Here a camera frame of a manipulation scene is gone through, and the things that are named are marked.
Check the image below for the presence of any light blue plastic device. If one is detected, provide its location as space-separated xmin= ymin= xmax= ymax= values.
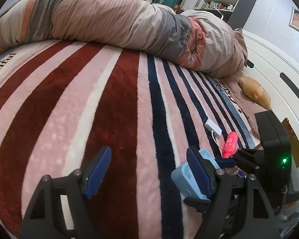
xmin=171 ymin=146 xmax=220 ymax=200

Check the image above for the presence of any pink red spray bottle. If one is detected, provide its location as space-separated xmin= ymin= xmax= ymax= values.
xmin=222 ymin=132 xmax=238 ymax=159

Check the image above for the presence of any cardboard box with label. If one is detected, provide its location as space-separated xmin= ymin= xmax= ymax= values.
xmin=281 ymin=118 xmax=299 ymax=168

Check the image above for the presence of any white usb adapter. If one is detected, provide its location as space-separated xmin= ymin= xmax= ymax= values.
xmin=205 ymin=118 xmax=222 ymax=137

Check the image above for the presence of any mauve bed sheet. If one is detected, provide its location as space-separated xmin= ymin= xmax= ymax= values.
xmin=220 ymin=71 xmax=266 ymax=139

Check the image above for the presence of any brown plush toy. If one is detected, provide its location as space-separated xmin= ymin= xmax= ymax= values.
xmin=239 ymin=76 xmax=271 ymax=110

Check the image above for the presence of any white headboard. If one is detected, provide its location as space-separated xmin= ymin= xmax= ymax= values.
xmin=243 ymin=30 xmax=299 ymax=139

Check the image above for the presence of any striped plush blanket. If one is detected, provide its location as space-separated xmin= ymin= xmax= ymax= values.
xmin=0 ymin=40 xmax=255 ymax=238

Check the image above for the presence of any rolled beige quilt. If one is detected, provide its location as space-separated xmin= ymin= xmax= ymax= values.
xmin=0 ymin=0 xmax=248 ymax=78

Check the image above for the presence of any dark bookshelf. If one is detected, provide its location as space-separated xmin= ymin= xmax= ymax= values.
xmin=194 ymin=0 xmax=256 ymax=29

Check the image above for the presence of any framed wall picture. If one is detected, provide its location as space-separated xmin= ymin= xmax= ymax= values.
xmin=289 ymin=8 xmax=299 ymax=32

